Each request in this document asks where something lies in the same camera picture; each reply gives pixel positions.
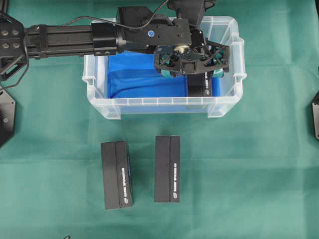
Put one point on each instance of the clear plastic storage case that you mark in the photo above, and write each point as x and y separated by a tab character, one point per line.
227	91

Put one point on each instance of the black box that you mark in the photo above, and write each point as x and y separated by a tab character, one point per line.
167	169
199	85
117	182

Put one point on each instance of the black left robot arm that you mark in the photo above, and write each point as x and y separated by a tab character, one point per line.
178	44

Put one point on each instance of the blue foam liner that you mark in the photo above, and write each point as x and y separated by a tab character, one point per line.
133	75

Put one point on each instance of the green table cloth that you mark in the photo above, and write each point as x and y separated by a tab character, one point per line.
251	174

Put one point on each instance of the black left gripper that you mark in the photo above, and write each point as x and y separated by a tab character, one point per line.
185	60

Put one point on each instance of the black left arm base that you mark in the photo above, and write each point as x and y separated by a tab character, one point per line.
7	117

